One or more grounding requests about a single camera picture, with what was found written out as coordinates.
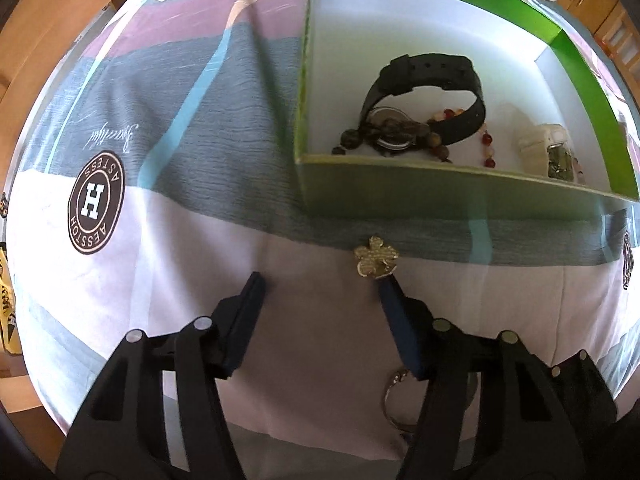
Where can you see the printed plaid bed sheet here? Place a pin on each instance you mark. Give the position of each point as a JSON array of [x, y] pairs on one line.
[[175, 170]]

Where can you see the black wrist watch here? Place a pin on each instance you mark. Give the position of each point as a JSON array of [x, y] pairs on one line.
[[425, 65]]

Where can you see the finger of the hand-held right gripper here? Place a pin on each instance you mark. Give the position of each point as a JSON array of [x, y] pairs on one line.
[[587, 395]]

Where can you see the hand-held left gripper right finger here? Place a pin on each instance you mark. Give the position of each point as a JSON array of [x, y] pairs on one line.
[[397, 320]]

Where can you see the green cardboard box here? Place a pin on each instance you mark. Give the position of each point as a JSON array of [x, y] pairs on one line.
[[400, 190]]

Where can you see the yellow and black bag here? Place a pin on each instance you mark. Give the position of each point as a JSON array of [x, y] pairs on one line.
[[7, 310]]

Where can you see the gold clover brooch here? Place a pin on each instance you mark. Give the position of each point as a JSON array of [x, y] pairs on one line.
[[374, 259]]

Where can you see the wooden cabinet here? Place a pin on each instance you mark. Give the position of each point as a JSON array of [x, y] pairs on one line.
[[605, 20]]

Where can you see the wooden wardrobe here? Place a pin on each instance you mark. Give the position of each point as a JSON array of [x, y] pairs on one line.
[[60, 10]]

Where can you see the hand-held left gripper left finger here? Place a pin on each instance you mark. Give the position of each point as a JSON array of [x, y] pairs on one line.
[[245, 320]]

